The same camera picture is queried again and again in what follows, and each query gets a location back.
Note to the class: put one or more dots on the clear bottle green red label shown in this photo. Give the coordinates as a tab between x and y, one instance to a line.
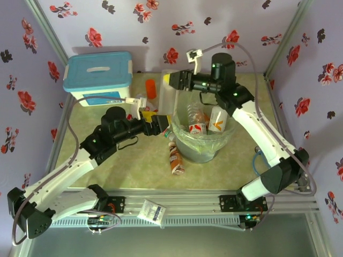
168	134

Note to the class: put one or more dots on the long clear bottle white cap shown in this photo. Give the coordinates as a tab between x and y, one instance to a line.
167	99

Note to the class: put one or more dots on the clear bottle red white label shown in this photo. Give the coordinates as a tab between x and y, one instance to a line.
146	101

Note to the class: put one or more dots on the clear bottle orange V label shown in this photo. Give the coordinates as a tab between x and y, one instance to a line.
218	121

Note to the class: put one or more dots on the brown coffee drink bottle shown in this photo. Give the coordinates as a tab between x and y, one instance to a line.
175	160

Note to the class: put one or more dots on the orange patterned drink bottle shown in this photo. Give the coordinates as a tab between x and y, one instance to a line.
207	119

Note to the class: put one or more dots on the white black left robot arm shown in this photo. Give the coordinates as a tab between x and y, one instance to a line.
60	178

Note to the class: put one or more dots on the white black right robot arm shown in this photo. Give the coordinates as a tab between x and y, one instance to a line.
258	137

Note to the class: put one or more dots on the grey round waste bin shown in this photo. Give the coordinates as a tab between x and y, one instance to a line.
198	158

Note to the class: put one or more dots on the orange plastic cylinder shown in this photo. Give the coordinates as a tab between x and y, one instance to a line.
150	89

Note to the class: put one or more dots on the blue lidded white storage box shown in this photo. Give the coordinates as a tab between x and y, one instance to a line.
107	77

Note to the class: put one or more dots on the blue stethoscope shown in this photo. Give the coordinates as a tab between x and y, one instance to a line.
254	162

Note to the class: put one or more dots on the white paper packet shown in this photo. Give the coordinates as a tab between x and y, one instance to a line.
151	212

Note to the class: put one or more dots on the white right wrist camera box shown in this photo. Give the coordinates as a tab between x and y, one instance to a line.
194	54

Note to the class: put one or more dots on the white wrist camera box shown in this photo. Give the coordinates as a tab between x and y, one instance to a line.
136	103
194	54

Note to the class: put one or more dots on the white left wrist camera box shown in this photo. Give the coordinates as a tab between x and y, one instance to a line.
136	103

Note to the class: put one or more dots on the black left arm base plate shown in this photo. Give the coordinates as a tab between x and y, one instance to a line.
119	204

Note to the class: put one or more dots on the aluminium frame cross rail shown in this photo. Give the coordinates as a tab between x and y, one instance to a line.
174	203

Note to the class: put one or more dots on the aluminium frame post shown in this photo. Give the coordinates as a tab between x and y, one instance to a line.
287	37
47	32

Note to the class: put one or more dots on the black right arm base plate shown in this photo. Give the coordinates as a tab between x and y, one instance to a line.
227	203

